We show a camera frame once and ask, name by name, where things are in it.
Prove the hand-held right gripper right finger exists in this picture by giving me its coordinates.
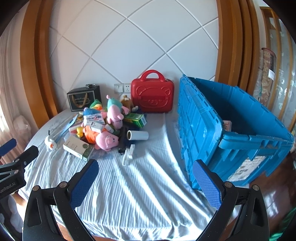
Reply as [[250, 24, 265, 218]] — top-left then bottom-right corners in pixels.
[[192, 159, 270, 241]]

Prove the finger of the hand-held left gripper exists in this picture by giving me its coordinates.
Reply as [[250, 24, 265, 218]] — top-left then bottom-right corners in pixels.
[[0, 146, 39, 176], [0, 138, 17, 156]]

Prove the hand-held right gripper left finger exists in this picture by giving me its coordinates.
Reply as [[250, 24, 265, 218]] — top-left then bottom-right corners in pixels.
[[22, 159, 100, 241]]

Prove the white duck plush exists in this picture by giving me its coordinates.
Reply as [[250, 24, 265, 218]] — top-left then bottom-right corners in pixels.
[[44, 131, 58, 151]]

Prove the white green medicine box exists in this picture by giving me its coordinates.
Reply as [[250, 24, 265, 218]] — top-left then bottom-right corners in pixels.
[[63, 135, 95, 162]]

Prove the pink pig plush orange dress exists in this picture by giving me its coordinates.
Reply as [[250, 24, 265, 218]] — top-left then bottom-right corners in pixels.
[[82, 126, 119, 151]]

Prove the blue plastic storage crate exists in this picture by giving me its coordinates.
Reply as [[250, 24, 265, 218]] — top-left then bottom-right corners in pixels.
[[177, 74, 295, 191]]

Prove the white paper roll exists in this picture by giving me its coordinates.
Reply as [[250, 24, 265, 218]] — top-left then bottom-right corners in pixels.
[[126, 130, 149, 142]]

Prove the pile of colourful plush toys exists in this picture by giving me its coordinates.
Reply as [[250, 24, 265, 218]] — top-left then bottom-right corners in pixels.
[[18, 109, 232, 237]]

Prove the small white box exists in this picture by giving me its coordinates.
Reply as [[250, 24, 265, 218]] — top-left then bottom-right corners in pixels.
[[89, 122, 105, 134]]

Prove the dark navy cloth pouch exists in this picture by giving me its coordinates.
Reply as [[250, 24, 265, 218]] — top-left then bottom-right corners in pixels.
[[116, 126, 130, 154]]

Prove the white blue medicine box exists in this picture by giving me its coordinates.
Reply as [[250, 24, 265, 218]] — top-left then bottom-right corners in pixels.
[[83, 113, 105, 127]]

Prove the sheer curtain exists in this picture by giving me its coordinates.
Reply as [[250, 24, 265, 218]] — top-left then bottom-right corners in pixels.
[[0, 30, 31, 145]]

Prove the blue plush toy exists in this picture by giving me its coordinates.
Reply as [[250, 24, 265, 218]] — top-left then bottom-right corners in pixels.
[[83, 108, 101, 117]]

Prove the pink plush toy teal top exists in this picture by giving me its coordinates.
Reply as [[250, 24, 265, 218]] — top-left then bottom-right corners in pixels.
[[106, 95, 125, 128]]

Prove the black gift box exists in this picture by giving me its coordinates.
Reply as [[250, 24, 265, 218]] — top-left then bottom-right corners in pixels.
[[67, 85, 102, 112]]

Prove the green rainbow plush toy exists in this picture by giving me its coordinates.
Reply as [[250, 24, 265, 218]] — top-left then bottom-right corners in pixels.
[[90, 99, 108, 112]]

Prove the green patterned cloth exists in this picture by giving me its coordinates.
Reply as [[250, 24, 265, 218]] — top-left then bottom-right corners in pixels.
[[270, 209, 296, 241]]

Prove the brown bear plush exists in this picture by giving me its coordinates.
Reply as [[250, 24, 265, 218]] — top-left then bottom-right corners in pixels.
[[120, 94, 139, 114]]

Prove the red bear suitcase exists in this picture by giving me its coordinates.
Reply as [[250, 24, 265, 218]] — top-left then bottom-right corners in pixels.
[[131, 70, 175, 113]]

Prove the rolled patterned carpet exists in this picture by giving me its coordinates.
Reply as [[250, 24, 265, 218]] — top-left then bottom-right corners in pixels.
[[253, 47, 277, 109]]

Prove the frosted glass wooden partition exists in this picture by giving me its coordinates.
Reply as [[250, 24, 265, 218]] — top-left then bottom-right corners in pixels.
[[260, 7, 296, 131]]

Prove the curved wooden wall frame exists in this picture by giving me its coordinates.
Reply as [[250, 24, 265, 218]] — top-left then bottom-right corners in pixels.
[[215, 0, 266, 102], [20, 0, 61, 130]]

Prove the white wall socket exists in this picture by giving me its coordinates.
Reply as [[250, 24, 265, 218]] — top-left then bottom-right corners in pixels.
[[114, 83, 132, 93]]

